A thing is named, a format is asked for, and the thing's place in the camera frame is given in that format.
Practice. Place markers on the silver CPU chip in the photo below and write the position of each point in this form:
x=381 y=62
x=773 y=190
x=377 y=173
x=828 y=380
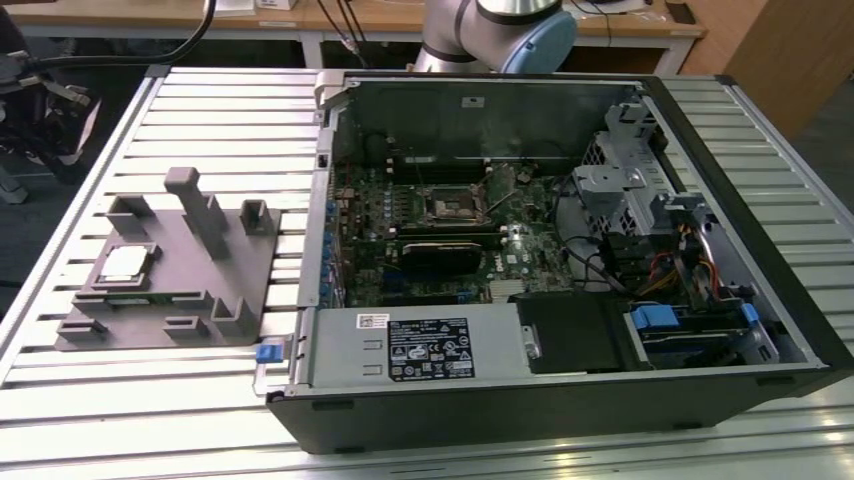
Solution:
x=127 y=262

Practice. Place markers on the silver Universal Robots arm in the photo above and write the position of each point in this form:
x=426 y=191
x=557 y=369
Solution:
x=461 y=35

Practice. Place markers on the CPU socket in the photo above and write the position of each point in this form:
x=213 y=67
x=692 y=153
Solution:
x=454 y=205

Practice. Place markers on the grey stand foot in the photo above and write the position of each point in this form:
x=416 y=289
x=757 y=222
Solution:
x=14 y=194

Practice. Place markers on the wooden desk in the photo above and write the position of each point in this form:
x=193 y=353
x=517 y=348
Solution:
x=134 y=20

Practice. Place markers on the large white box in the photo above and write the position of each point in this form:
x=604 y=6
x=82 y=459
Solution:
x=230 y=6

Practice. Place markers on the grey parts rack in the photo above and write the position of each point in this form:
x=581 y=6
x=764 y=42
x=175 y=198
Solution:
x=194 y=280

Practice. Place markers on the green RAM stick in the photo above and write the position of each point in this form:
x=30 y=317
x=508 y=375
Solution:
x=450 y=242
x=157 y=299

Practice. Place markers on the small white box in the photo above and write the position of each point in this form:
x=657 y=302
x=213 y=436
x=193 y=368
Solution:
x=277 y=3

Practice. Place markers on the grey plastic case latch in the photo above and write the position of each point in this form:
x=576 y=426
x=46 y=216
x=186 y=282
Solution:
x=329 y=87

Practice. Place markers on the blue case latch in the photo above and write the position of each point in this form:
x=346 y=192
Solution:
x=270 y=352

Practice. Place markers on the silver power supply unit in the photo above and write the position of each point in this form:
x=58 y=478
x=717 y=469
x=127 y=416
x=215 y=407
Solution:
x=341 y=350

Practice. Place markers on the black graphics card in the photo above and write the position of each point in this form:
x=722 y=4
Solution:
x=441 y=257

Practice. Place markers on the silver chipset heatsink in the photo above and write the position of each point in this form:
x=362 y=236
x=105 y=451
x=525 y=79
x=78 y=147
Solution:
x=508 y=287

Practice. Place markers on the green motherboard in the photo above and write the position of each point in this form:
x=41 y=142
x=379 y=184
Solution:
x=534 y=250

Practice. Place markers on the silver metal drive cage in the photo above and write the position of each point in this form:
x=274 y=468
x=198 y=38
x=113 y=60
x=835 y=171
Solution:
x=604 y=182

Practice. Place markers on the black plastic shroud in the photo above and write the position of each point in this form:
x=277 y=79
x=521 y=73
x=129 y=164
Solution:
x=574 y=335

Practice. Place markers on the black plastic holder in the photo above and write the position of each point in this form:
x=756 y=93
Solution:
x=628 y=252

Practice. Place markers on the black open PC case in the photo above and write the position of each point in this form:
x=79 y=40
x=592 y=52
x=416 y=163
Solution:
x=534 y=415

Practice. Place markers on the black device on desk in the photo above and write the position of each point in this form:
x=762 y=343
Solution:
x=681 y=12

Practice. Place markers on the blue disk carrier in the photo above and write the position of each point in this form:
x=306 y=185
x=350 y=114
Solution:
x=650 y=320

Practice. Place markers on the wooden cabinet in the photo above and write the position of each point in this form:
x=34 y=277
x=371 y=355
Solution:
x=788 y=50

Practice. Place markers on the white wall sticker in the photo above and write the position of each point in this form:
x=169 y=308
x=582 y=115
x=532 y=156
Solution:
x=473 y=102

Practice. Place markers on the grey plastic drive bracket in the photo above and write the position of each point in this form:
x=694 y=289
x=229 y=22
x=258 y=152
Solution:
x=677 y=202

